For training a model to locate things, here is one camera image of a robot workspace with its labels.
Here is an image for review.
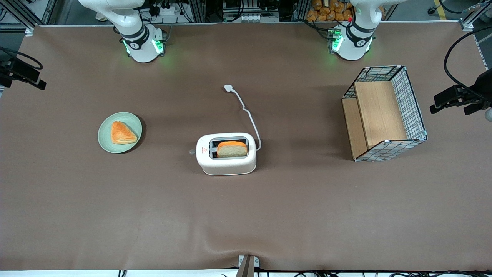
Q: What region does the wooden stepped shelf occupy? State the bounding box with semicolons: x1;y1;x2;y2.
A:
342;80;408;159

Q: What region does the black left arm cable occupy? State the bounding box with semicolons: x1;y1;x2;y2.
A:
443;26;492;101

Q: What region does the aluminium frame profile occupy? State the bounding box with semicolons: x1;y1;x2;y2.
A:
0;0;59;36
459;0;492;32

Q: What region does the white power strip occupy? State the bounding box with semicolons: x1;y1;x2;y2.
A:
151;3;178;17

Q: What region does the pale green round plate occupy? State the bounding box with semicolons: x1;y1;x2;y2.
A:
97;112;143;154

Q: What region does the brown table mat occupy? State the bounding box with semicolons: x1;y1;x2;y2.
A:
0;22;492;272

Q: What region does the white toaster power cable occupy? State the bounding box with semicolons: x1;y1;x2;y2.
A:
224;84;262;152

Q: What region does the wire grid basket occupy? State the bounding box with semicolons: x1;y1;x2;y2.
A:
342;65;428;162

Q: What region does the white two-slot toaster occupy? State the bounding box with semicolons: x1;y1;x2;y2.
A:
196;133;257;176

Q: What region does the bread slice with orange crust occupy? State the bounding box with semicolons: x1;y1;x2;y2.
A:
216;141;248;158

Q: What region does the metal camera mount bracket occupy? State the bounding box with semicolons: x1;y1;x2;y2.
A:
235;255;260;277

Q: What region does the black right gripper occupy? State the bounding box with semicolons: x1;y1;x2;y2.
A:
0;58;47;91

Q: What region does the triangular orange pastry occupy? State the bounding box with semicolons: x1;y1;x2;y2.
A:
111;121;138;145

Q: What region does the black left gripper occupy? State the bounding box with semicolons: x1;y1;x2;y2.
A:
430;68;492;115

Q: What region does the bag of bread rolls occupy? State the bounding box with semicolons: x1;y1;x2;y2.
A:
306;0;355;22

